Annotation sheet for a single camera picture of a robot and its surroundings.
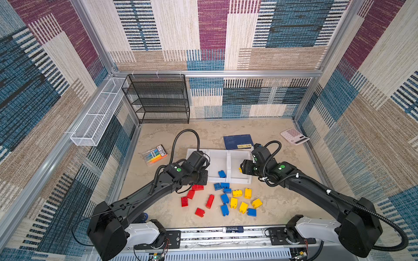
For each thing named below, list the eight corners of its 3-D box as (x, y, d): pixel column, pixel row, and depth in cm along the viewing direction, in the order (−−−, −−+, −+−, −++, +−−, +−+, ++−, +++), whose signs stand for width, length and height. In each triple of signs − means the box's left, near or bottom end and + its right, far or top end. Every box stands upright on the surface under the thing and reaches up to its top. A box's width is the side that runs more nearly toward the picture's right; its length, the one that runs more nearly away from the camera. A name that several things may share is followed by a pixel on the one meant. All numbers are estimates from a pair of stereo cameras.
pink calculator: (299, 148, 106) (301, 146, 104) (279, 134, 113) (281, 132, 111) (308, 140, 110) (309, 138, 108) (288, 127, 117) (289, 125, 115)
